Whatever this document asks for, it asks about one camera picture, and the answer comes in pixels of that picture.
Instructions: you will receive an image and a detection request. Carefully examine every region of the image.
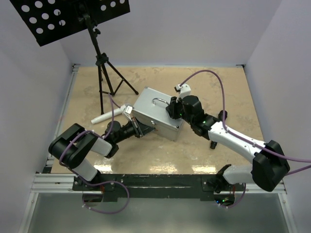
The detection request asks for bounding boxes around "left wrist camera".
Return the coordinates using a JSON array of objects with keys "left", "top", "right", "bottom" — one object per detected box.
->
[{"left": 122, "top": 105, "right": 133, "bottom": 121}]

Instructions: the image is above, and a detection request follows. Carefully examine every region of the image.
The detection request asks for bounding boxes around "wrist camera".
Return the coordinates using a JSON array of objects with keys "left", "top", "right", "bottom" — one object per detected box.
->
[
  {"left": 122, "top": 105, "right": 133, "bottom": 121},
  {"left": 174, "top": 83, "right": 191, "bottom": 102}
]

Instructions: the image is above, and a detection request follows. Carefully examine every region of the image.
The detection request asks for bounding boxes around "grey metal case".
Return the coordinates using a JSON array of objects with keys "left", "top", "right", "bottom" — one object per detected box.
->
[{"left": 132, "top": 87, "right": 183, "bottom": 141}]

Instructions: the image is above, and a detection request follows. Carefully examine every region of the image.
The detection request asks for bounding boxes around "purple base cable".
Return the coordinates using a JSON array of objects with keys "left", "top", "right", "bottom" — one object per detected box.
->
[
  {"left": 82, "top": 182, "right": 132, "bottom": 215},
  {"left": 218, "top": 183, "right": 246, "bottom": 209}
]

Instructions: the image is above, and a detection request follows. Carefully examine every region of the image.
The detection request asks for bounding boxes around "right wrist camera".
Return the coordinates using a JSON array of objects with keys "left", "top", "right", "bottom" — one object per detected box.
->
[{"left": 174, "top": 83, "right": 191, "bottom": 102}]

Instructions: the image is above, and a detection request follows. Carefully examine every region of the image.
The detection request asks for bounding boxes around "black perforated music stand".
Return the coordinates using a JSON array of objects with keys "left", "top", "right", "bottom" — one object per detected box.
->
[{"left": 11, "top": 0, "right": 130, "bottom": 100}]

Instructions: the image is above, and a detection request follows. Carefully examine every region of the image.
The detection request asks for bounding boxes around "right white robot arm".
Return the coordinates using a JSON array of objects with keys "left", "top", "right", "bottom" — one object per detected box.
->
[{"left": 166, "top": 95, "right": 290, "bottom": 192}]

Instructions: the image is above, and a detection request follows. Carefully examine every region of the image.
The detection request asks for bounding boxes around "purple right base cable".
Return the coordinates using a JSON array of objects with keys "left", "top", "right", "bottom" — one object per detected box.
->
[{"left": 218, "top": 183, "right": 246, "bottom": 209}]

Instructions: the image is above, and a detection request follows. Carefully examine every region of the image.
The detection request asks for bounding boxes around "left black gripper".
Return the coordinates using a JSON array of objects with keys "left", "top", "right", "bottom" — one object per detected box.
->
[{"left": 115, "top": 116, "right": 156, "bottom": 144}]

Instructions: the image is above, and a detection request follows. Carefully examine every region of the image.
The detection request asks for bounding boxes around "black flashlight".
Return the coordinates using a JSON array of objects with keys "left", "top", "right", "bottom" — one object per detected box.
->
[{"left": 210, "top": 110, "right": 228, "bottom": 150}]

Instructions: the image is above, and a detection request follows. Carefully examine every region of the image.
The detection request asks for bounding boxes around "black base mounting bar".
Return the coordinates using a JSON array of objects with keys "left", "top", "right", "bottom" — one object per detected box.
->
[{"left": 72, "top": 174, "right": 244, "bottom": 204}]

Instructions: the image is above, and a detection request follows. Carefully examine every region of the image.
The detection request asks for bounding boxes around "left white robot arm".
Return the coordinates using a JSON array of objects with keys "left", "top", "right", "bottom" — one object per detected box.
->
[{"left": 48, "top": 118, "right": 155, "bottom": 190}]

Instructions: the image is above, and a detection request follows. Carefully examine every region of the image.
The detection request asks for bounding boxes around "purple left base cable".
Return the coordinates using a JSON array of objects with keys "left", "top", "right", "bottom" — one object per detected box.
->
[{"left": 82, "top": 182, "right": 132, "bottom": 215}]

